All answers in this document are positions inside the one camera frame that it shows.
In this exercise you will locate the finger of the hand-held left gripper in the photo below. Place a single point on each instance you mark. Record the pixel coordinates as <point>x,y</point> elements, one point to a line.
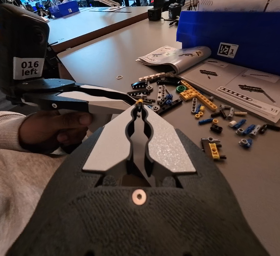
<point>105,104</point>
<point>98,89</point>

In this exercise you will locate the yellow black lego connector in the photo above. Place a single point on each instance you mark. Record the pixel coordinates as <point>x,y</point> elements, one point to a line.
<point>139,102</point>

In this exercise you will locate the small blue plastic bin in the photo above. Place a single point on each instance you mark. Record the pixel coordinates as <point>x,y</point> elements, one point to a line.
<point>65,9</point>

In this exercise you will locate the person's left hand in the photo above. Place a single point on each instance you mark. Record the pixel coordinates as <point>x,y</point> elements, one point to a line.
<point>48,129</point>

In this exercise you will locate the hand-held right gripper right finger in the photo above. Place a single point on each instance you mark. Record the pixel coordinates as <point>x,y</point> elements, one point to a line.
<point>170,150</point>

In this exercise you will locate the lego instruction booklet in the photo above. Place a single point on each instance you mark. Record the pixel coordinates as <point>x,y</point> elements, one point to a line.
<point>236,85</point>

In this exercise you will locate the pile of loose lego parts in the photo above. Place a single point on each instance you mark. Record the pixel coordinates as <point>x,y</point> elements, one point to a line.
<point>188,104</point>

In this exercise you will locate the large blue plastic bin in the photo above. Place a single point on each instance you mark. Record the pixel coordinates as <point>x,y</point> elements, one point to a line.
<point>207,30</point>

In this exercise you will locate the grey zip sweater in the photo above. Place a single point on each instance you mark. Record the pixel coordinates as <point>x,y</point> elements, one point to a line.
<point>24,190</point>

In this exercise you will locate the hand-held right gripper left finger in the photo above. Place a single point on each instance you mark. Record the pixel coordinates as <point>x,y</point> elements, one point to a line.
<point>109,148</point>

